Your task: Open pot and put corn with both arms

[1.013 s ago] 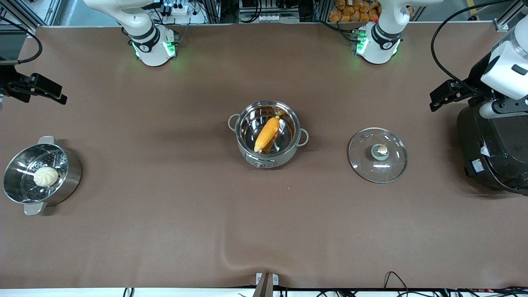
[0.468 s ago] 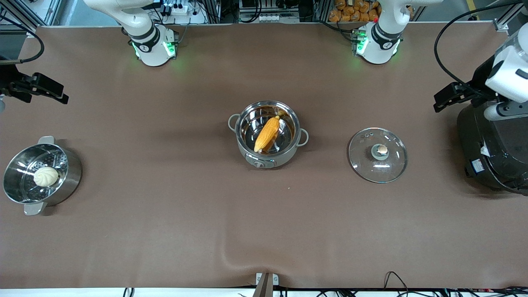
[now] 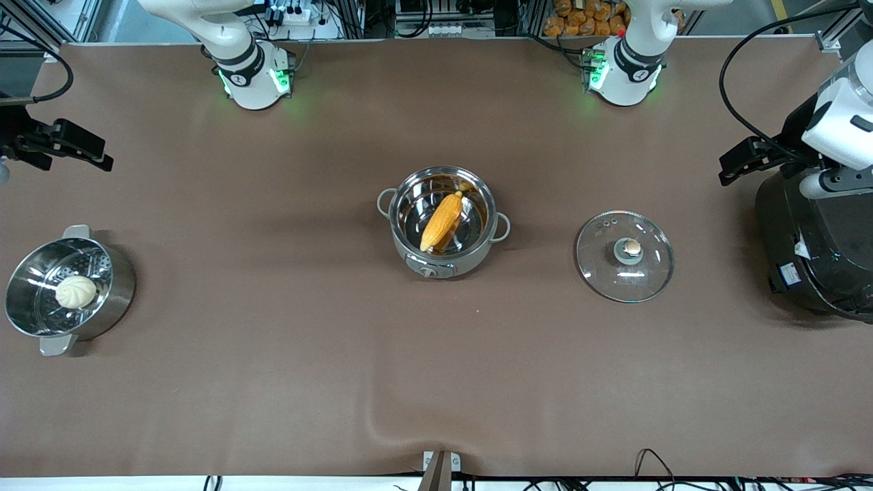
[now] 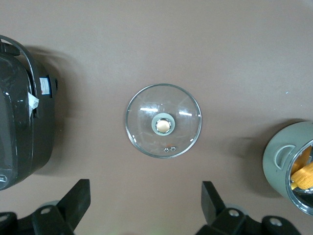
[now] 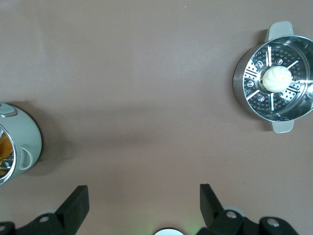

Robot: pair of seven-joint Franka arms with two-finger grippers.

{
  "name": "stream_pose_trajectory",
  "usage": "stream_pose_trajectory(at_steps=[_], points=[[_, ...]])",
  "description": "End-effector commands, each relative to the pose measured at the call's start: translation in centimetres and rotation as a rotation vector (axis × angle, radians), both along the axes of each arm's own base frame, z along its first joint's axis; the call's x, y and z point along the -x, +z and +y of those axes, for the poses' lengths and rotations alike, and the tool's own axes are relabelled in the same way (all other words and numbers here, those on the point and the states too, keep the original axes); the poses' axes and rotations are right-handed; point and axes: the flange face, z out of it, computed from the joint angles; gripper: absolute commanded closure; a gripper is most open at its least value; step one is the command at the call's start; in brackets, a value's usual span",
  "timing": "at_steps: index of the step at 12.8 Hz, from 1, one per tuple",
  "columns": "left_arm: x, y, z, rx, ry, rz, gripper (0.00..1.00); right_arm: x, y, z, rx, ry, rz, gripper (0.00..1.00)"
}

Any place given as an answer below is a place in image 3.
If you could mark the glass pot lid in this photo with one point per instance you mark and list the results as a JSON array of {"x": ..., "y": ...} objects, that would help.
[{"x": 625, "y": 262}]

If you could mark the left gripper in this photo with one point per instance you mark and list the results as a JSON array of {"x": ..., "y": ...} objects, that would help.
[{"x": 793, "y": 134}]

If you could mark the white steamed bun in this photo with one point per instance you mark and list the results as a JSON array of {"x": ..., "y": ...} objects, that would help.
[{"x": 76, "y": 292}]

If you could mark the black electronics box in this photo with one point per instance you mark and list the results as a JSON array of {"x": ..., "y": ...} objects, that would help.
[{"x": 443, "y": 7}]

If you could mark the steel steamer pot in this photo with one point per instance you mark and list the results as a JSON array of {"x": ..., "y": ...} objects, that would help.
[{"x": 41, "y": 307}]

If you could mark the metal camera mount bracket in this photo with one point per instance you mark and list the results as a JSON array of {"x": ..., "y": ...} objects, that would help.
[{"x": 441, "y": 467}]

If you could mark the aluminium frame rail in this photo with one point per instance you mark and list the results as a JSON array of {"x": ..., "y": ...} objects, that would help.
[
  {"x": 41, "y": 20},
  {"x": 842, "y": 31}
]

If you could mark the brown table mat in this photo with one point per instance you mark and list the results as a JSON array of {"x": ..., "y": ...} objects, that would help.
[{"x": 436, "y": 382}]

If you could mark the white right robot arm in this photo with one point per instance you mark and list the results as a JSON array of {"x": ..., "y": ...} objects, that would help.
[{"x": 249, "y": 75}]

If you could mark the bag of orange buns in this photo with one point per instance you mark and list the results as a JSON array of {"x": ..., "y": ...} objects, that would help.
[{"x": 586, "y": 17}]

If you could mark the white power strip with plugs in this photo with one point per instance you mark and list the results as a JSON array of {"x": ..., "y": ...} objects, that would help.
[{"x": 297, "y": 13}]

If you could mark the grey electric cooking pot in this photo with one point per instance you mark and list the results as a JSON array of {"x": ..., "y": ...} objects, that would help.
[{"x": 436, "y": 266}]

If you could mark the yellow corn cob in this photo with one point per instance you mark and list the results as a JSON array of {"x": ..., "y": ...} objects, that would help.
[{"x": 441, "y": 221}]

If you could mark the black rice cooker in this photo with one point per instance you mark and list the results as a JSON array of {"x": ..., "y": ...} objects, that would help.
[{"x": 818, "y": 252}]

